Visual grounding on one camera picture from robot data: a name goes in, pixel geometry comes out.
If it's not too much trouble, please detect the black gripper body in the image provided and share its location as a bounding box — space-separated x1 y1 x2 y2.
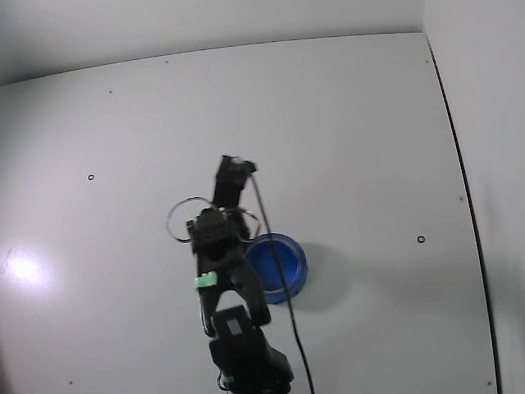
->
186 207 251 258

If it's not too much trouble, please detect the blue tape roll bin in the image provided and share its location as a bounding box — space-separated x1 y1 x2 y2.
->
244 231 308 305

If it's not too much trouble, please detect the thin servo wire large loop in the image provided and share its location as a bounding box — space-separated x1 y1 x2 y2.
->
166 196 214 244

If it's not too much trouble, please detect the thin servo wire small loop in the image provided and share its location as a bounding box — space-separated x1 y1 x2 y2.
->
237 208 263 241

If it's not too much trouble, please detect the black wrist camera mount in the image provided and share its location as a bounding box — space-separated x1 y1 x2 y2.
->
213 154 258 208

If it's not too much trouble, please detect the black camera cable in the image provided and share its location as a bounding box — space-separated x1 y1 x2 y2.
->
248 172 316 394

